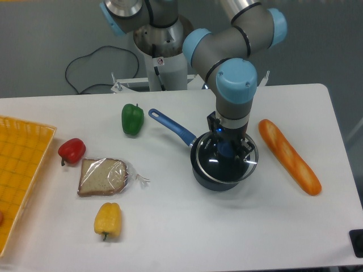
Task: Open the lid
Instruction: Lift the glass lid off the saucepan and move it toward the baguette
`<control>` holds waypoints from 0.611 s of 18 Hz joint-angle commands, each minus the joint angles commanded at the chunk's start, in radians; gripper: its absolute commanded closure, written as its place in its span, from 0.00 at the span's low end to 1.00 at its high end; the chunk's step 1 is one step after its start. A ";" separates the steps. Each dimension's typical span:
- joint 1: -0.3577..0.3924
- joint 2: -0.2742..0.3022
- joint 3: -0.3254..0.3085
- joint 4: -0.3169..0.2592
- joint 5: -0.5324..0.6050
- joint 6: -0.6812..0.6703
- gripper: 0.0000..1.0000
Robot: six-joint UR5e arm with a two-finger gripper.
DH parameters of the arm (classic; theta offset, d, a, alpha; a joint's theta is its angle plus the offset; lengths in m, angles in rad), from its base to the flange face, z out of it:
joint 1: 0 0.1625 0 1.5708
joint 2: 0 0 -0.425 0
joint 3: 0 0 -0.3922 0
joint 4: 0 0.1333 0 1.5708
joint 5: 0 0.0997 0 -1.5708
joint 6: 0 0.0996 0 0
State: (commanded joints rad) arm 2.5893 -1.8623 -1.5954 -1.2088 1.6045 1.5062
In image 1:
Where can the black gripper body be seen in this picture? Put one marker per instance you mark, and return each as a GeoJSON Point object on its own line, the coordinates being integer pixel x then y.
{"type": "Point", "coordinates": [234, 131]}

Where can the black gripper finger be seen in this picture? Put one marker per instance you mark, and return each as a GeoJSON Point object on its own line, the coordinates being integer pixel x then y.
{"type": "Point", "coordinates": [225, 149]}
{"type": "Point", "coordinates": [243, 149]}

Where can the glass pot lid blue knob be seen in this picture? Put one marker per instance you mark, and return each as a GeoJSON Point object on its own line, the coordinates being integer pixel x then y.
{"type": "Point", "coordinates": [219, 168]}

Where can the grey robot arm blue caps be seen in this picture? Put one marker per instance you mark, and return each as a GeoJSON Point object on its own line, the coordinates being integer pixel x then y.
{"type": "Point", "coordinates": [220, 59]}

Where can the dark blue saucepan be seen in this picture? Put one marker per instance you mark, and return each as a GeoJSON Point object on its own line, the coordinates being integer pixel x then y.
{"type": "Point", "coordinates": [190, 140]}

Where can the orange baguette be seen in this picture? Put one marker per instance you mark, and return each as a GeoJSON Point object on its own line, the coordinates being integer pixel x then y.
{"type": "Point", "coordinates": [285, 153]}

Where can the green bell pepper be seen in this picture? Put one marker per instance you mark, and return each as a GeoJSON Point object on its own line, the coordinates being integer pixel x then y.
{"type": "Point", "coordinates": [132, 118]}

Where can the bagged bread slice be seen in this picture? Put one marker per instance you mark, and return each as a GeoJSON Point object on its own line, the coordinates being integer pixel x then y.
{"type": "Point", "coordinates": [106, 177]}

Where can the yellow bell pepper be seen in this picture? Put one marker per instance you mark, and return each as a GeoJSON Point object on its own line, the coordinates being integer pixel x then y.
{"type": "Point", "coordinates": [108, 221]}

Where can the black table corner device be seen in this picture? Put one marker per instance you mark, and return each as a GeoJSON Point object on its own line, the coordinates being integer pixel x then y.
{"type": "Point", "coordinates": [356, 237]}

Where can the red bell pepper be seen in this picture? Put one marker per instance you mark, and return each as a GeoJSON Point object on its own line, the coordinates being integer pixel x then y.
{"type": "Point", "coordinates": [72, 151]}

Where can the yellow woven basket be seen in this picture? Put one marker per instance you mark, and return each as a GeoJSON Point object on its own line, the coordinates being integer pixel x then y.
{"type": "Point", "coordinates": [24, 145]}

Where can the white table clamp bracket right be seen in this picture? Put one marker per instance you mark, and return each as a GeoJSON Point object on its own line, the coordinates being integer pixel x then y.
{"type": "Point", "coordinates": [264, 80]}

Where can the white table clamp bracket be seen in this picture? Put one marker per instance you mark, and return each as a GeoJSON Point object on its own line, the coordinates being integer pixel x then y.
{"type": "Point", "coordinates": [264, 80]}
{"type": "Point", "coordinates": [121, 86]}

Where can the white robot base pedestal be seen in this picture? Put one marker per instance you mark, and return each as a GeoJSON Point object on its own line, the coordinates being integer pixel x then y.
{"type": "Point", "coordinates": [162, 49]}

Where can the white table clamp bracket left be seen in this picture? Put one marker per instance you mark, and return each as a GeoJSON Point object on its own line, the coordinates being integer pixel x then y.
{"type": "Point", "coordinates": [121, 86]}

